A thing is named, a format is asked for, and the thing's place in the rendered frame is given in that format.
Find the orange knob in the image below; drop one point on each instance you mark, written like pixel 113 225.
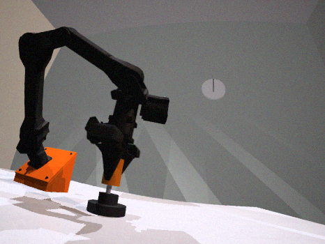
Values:
pixel 116 178

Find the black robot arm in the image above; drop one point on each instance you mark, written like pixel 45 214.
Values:
pixel 35 50

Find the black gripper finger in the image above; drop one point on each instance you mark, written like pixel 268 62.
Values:
pixel 111 156
pixel 127 159

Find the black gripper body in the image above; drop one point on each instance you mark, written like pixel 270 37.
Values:
pixel 119 133

